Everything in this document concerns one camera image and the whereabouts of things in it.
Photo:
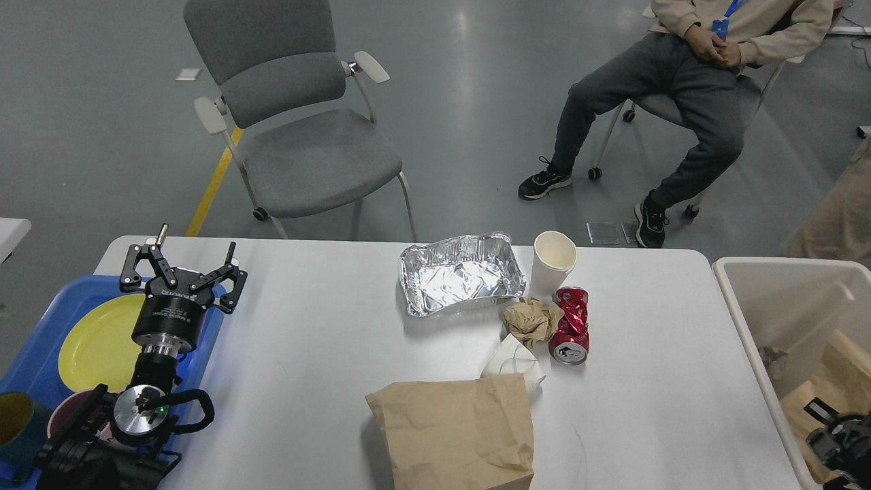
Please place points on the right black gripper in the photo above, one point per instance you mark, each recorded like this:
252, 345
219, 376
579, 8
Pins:
842, 446

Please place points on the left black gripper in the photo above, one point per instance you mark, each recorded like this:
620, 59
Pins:
171, 316

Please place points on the brown paper bag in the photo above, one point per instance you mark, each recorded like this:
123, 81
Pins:
464, 434
842, 380

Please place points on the yellow plate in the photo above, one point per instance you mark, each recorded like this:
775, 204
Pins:
100, 348

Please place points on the pink mug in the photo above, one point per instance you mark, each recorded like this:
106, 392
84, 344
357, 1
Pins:
65, 412

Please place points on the dark teal mug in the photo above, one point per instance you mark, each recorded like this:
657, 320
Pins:
24, 423

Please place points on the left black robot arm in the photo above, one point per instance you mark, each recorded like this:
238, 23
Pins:
117, 440

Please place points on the beige plastic bin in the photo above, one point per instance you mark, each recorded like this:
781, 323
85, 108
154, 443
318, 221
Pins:
785, 311

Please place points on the white side table corner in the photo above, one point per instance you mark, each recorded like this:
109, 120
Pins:
12, 232

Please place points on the tan cloth at right edge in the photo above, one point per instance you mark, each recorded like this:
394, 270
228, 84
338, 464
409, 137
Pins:
839, 226

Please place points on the grey office chair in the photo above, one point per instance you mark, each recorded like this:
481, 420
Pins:
267, 58

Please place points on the crushed red soda can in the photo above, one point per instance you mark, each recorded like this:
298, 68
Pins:
570, 344

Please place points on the aluminium foil tray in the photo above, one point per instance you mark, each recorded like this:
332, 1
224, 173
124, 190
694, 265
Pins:
460, 273

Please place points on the crumpled brown paper ball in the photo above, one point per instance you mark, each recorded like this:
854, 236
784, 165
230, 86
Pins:
531, 322

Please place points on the white chair under person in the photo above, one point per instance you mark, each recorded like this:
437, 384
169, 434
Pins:
660, 105

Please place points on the seated person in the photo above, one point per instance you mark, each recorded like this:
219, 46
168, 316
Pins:
693, 55

